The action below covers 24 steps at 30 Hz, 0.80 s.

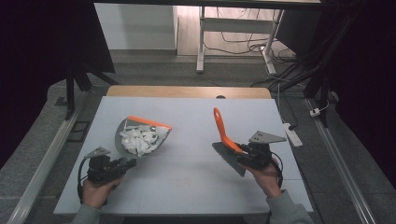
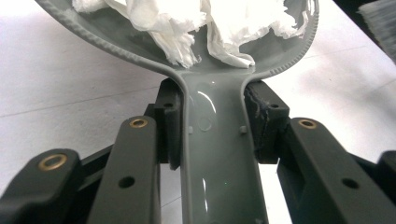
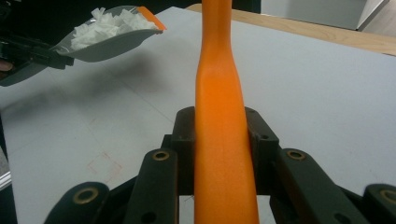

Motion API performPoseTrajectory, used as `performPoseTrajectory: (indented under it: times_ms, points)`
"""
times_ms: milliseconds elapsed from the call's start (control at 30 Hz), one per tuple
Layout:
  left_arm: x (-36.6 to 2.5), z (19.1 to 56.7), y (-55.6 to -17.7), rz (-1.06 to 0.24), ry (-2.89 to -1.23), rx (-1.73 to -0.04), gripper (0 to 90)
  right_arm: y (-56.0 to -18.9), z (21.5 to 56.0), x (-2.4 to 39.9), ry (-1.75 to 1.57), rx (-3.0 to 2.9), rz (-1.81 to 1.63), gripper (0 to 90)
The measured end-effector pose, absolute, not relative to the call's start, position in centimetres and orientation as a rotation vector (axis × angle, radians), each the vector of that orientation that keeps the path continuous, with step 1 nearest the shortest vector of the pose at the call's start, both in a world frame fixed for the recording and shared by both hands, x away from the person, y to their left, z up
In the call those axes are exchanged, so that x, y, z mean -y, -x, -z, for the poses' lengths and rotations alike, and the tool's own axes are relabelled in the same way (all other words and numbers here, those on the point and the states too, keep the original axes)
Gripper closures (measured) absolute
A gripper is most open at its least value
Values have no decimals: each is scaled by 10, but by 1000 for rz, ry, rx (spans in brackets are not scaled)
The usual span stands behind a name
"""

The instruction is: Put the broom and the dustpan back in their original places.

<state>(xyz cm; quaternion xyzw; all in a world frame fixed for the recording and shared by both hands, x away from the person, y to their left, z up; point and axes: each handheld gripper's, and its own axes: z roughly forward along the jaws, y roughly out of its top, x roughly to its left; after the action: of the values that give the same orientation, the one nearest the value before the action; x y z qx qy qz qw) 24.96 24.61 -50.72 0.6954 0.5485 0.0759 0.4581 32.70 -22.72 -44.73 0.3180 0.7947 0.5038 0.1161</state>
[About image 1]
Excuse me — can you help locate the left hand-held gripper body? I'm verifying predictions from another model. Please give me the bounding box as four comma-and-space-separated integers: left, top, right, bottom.
84, 147, 126, 185

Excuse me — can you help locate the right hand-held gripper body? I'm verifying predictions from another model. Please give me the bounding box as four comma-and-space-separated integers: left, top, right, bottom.
238, 130, 288, 171

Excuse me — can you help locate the grey dustpan with orange edge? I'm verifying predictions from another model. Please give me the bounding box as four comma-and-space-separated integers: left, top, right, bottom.
114, 115, 174, 166

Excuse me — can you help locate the orange-handled grey brush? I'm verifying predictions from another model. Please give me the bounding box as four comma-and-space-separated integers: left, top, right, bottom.
211, 106, 250, 178

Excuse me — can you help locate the pile of white paper scraps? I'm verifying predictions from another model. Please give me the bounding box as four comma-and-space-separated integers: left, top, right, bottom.
119, 122, 170, 158

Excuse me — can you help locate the person's left hand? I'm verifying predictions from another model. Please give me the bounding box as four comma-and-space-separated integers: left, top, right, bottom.
80, 175, 124, 210

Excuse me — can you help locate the white power strip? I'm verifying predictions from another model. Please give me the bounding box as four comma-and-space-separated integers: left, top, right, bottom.
282, 121, 304, 148

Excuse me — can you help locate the pale blue table board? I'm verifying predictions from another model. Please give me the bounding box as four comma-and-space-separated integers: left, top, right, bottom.
53, 95, 314, 217

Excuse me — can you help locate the black metal stand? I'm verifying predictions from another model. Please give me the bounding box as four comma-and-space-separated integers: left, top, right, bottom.
64, 60, 120, 121
270, 13, 357, 129

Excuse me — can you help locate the wooden table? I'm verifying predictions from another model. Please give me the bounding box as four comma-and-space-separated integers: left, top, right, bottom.
106, 85, 273, 100

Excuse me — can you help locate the black curtain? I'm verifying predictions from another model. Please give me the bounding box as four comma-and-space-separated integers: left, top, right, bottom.
0, 0, 117, 170
320, 0, 396, 182

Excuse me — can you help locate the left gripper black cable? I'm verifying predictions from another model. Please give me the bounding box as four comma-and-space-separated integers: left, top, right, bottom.
77, 156, 91, 205

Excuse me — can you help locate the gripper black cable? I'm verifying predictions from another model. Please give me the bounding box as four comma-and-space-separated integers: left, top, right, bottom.
270, 156, 285, 189
77, 156, 91, 205

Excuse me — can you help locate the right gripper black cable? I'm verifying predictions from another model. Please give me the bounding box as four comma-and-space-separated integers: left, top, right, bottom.
270, 156, 285, 189

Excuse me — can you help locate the black floor frame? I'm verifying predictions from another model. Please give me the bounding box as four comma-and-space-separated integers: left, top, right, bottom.
66, 120, 92, 144

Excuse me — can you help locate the aluminium floor rail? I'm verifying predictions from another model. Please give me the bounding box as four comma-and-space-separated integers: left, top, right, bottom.
7, 102, 89, 224
304, 97, 376, 224

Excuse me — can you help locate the bunch of black floor cables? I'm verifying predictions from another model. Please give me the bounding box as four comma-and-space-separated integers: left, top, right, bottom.
204, 7, 316, 91

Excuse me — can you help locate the white desk frame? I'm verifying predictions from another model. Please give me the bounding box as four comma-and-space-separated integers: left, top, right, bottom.
195, 6, 285, 76

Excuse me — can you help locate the white wall panel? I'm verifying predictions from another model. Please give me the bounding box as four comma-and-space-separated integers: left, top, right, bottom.
93, 3, 178, 51

